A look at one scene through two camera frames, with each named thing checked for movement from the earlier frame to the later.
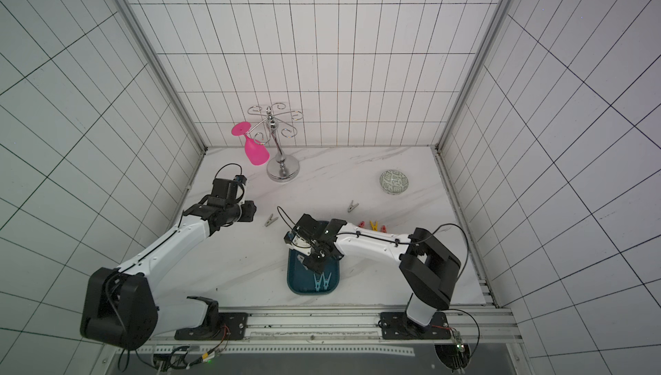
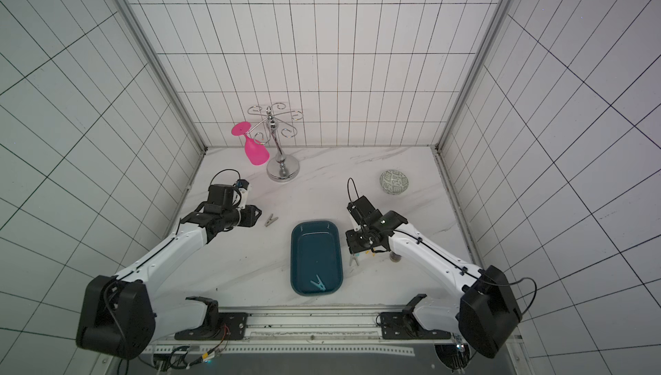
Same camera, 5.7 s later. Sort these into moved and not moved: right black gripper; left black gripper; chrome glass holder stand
Moved: right black gripper
Not moved: chrome glass holder stand; left black gripper
